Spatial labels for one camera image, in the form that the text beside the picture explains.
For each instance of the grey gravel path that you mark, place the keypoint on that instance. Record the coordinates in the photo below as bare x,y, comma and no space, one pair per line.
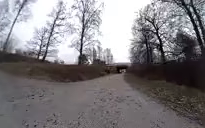
90,103

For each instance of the leaf-strewn grass verge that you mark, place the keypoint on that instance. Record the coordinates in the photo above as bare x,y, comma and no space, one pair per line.
180,96

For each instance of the dark hedge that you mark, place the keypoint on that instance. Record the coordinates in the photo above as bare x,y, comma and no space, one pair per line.
176,71

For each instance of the group of bare trees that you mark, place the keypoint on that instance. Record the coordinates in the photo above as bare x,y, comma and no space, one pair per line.
56,33

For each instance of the brown grassy embankment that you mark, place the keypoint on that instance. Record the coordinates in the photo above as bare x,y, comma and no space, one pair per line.
56,70

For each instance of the row of bare trees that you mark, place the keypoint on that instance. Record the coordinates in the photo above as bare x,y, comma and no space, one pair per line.
170,33

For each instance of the dark underpass bridge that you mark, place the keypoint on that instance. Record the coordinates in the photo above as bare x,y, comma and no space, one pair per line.
121,68

